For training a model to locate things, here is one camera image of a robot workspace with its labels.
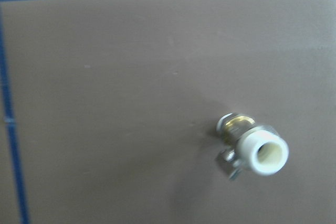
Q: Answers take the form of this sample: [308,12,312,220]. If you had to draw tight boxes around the white brass PPR valve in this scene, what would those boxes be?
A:
[216,113,289,180]

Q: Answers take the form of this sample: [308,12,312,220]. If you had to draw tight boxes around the brown paper table mat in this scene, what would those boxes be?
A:
[1,0,335,223]

